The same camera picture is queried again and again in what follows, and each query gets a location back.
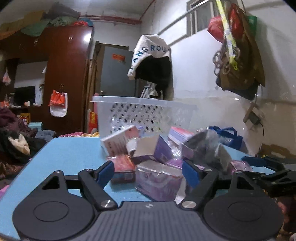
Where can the pile of dark clothes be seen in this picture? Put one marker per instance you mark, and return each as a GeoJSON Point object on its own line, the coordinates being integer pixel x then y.
{"type": "Point", "coordinates": [16, 143]}

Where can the orange white plastic bag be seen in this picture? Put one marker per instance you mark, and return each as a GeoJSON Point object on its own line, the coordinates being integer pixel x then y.
{"type": "Point", "coordinates": [58, 103]}

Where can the black power adapter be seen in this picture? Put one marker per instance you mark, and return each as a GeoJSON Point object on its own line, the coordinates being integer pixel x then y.
{"type": "Point", "coordinates": [254, 114]}

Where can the grey door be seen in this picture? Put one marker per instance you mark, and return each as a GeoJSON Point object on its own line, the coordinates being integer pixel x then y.
{"type": "Point", "coordinates": [115, 76]}

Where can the pink packet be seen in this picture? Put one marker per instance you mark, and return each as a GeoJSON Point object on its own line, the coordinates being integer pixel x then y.
{"type": "Point", "coordinates": [179, 135]}

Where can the red box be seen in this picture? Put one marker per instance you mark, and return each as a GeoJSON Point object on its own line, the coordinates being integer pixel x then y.
{"type": "Point", "coordinates": [123, 169]}

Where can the brown hanging bag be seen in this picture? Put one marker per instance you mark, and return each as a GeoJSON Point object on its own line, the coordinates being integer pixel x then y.
{"type": "Point", "coordinates": [245, 64]}

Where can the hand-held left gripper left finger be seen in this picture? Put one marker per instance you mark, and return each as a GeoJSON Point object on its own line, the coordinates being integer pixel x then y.
{"type": "Point", "coordinates": [105, 172]}

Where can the red snack bag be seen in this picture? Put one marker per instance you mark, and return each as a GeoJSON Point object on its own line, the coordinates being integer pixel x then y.
{"type": "Point", "coordinates": [93, 121]}

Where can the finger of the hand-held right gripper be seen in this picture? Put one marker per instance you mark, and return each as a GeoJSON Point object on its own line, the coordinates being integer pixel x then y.
{"type": "Point", "coordinates": [269, 177]}
{"type": "Point", "coordinates": [255, 161]}

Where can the brown wooden wardrobe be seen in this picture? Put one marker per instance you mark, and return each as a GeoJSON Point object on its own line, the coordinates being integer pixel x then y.
{"type": "Point", "coordinates": [64, 76]}

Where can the purple packet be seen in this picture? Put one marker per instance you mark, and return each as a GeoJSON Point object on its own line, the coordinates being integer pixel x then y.
{"type": "Point", "coordinates": [241, 165]}

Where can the small white plastic bag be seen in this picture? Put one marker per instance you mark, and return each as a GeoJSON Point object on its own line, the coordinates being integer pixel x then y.
{"type": "Point", "coordinates": [6, 77]}

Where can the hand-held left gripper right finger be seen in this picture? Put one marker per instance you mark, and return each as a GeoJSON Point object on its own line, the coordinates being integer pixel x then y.
{"type": "Point", "coordinates": [190, 173]}

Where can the white purple box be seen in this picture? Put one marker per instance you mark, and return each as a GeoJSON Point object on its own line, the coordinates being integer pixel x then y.
{"type": "Point", "coordinates": [150, 148]}

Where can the dark packet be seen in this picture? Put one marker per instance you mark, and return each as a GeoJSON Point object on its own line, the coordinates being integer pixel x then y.
{"type": "Point", "coordinates": [205, 148]}

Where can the white black hoodie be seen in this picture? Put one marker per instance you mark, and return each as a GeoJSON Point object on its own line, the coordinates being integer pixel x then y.
{"type": "Point", "coordinates": [152, 60]}

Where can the red pipe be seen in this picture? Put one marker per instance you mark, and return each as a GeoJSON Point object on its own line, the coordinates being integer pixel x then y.
{"type": "Point", "coordinates": [111, 19]}

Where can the grey metal pipe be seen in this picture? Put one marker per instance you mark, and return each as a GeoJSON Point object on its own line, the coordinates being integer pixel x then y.
{"type": "Point", "coordinates": [175, 22]}

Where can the green cloth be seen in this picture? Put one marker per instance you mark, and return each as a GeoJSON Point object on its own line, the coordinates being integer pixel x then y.
{"type": "Point", "coordinates": [46, 25]}

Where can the red plastic bag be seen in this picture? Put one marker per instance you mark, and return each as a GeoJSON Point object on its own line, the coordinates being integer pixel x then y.
{"type": "Point", "coordinates": [216, 29]}

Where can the blue tote bag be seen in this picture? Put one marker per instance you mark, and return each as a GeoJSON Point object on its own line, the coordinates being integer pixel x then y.
{"type": "Point", "coordinates": [227, 138]}

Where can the window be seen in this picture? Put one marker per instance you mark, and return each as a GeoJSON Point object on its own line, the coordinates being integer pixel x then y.
{"type": "Point", "coordinates": [203, 15]}

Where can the pink white box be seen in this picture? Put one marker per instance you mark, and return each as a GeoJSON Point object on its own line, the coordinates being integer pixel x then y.
{"type": "Point", "coordinates": [116, 141]}

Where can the clear plastic basket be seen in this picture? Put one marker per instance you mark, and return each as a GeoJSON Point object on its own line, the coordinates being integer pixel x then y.
{"type": "Point", "coordinates": [143, 113]}

